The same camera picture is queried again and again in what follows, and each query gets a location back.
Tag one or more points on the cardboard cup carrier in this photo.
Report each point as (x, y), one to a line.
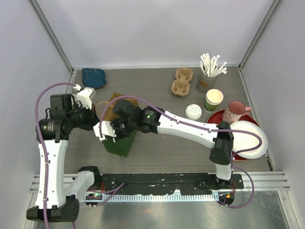
(181, 84)

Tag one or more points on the blue ceramic dish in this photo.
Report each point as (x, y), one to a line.
(93, 77)

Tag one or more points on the white plate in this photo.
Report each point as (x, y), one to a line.
(246, 141)

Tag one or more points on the red round tray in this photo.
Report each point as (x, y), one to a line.
(216, 118)

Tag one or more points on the stack of green cups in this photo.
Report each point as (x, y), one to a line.
(212, 99)

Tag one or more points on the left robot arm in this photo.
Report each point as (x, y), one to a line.
(55, 203)

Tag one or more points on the green paper bag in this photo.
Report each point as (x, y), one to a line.
(123, 146)

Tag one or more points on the pink speckled mug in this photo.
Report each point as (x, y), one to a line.
(235, 111)

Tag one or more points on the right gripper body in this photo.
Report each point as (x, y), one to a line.
(123, 128)

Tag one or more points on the stack of white lids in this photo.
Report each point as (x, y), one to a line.
(193, 112)

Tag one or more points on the white wrapped straws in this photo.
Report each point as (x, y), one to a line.
(209, 66)

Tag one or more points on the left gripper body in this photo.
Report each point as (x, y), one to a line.
(83, 118)

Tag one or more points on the grey straw holder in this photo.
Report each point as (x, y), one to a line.
(204, 83)

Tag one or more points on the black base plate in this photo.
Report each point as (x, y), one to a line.
(160, 184)

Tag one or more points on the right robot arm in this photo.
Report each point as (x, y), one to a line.
(212, 136)

